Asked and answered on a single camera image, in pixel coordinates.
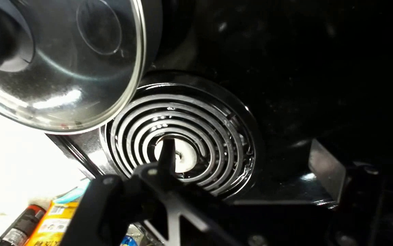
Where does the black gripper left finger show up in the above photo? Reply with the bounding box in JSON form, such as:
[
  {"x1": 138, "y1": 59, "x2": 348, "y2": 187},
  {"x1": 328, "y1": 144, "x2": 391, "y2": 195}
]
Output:
[{"x1": 59, "y1": 139, "x2": 234, "y2": 246}]

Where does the dark saucepan with glass lid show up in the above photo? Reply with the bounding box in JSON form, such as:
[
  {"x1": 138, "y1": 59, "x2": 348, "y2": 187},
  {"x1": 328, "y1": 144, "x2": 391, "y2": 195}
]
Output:
[{"x1": 0, "y1": 0, "x2": 195, "y2": 135}]

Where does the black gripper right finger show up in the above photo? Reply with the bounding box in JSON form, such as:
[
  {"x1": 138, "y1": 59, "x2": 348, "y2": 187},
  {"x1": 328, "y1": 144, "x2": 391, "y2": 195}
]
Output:
[{"x1": 309, "y1": 139, "x2": 384, "y2": 246}]

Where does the black electric stove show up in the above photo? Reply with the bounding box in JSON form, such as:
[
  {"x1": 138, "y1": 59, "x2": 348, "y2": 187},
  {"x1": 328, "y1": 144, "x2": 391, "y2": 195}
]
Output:
[{"x1": 59, "y1": 0, "x2": 393, "y2": 246}]

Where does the yellow label sauce bottle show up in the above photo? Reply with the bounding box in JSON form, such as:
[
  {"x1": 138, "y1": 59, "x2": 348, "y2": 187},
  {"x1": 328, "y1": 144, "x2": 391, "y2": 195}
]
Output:
[{"x1": 25, "y1": 201, "x2": 79, "y2": 246}]

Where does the orange cap sauce bottle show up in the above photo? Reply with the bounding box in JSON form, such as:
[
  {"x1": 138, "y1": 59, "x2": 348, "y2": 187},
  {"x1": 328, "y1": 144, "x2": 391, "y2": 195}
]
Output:
[{"x1": 0, "y1": 204, "x2": 45, "y2": 246}]

